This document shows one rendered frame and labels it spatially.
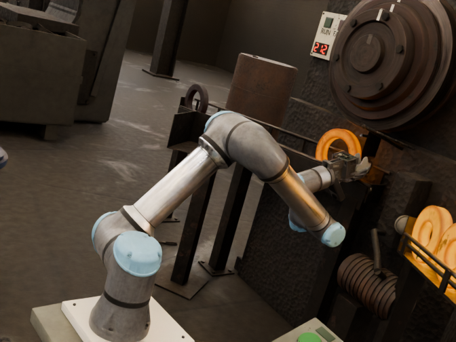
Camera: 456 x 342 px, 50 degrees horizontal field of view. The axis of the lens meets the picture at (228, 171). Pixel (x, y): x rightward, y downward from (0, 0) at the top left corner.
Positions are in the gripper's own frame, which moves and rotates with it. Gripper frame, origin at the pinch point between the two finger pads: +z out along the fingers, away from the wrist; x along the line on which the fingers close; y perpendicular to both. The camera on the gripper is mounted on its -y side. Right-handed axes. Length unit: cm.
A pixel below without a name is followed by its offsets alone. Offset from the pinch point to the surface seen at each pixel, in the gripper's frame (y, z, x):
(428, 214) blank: 5.7, -17.3, -37.1
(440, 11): 52, 12, -10
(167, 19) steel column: -62, 236, 646
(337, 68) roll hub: 31.7, -3.6, 14.5
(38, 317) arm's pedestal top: -10, -113, 1
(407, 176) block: 5.5, -3.8, -19.2
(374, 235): -11.4, -15.7, -19.6
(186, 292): -62, -52, 43
